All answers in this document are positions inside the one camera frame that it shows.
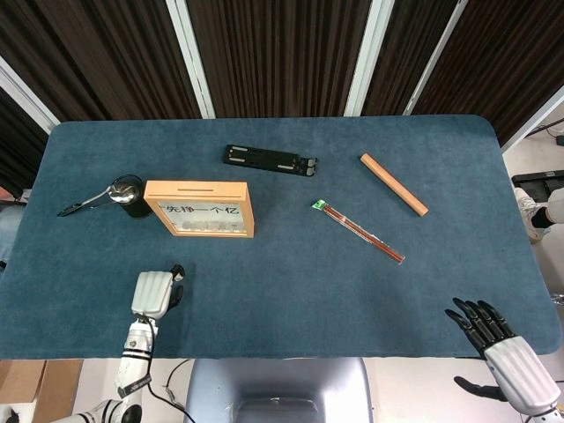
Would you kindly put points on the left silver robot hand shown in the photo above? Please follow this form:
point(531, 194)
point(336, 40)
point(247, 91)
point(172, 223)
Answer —
point(152, 293)

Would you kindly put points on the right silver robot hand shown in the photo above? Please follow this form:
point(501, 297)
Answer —
point(524, 374)

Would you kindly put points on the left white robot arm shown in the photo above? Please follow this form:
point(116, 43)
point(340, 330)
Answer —
point(134, 352)

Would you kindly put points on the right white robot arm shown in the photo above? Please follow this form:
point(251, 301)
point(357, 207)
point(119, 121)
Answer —
point(544, 417)

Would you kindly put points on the black mesh pen cup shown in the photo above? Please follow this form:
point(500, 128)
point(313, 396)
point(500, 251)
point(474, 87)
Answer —
point(138, 209)

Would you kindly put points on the metal spoon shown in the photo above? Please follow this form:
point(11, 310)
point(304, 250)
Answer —
point(121, 193)

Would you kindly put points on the cardboard box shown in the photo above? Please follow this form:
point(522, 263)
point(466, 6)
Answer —
point(59, 383)
point(20, 381)

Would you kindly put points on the blue table cloth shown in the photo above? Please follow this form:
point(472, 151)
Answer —
point(286, 299)

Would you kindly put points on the grey robot torso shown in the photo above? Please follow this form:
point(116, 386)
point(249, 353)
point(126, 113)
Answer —
point(282, 379)

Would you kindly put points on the white sneaker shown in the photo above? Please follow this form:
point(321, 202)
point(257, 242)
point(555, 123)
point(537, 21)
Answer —
point(525, 209)

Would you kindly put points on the person leg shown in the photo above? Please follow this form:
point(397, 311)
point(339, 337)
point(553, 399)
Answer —
point(555, 202)

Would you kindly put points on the black folding stand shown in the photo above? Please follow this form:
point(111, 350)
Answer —
point(264, 158)

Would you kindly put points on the black equipment base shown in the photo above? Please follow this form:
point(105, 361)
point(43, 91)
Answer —
point(535, 180)

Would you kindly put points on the packaged red chopsticks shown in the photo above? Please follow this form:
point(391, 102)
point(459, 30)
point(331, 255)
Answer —
point(359, 231)

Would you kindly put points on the wooden rolling pin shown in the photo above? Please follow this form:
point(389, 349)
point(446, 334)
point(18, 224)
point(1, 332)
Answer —
point(394, 185)

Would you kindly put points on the wooden coin box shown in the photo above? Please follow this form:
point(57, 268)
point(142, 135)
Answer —
point(229, 194)

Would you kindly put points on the white partition frame post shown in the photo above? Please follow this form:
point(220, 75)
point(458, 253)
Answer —
point(533, 119)
point(368, 57)
point(189, 57)
point(434, 57)
point(26, 97)

